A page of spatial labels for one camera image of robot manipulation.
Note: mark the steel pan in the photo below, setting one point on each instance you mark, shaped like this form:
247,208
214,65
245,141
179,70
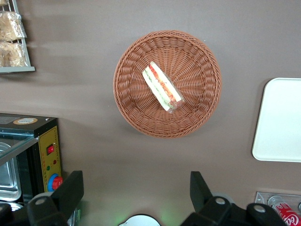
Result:
11,206
8,179

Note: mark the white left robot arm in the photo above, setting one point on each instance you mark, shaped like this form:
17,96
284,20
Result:
138,221

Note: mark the black food warmer cabinet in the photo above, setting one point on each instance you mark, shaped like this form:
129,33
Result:
48,139

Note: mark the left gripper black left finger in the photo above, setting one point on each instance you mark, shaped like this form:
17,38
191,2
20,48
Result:
68,190

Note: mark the clear acrylic bottle rack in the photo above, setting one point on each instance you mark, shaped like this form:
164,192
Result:
261,197

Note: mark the cream plastic tray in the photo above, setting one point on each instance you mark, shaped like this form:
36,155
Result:
279,120

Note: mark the tray of packaged pastries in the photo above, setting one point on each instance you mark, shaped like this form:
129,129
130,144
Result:
27,58

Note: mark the clear bag of brown snacks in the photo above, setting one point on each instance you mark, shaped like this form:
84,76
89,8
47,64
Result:
10,26
3,2
11,55

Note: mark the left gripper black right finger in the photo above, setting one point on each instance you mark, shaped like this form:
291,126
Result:
200,193

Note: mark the red cola bottle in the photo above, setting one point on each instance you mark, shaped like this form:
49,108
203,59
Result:
285,212

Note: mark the round brown wicker basket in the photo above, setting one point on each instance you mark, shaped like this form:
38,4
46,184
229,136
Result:
192,70

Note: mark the layered sandwich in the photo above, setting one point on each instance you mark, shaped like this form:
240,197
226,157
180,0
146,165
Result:
162,87

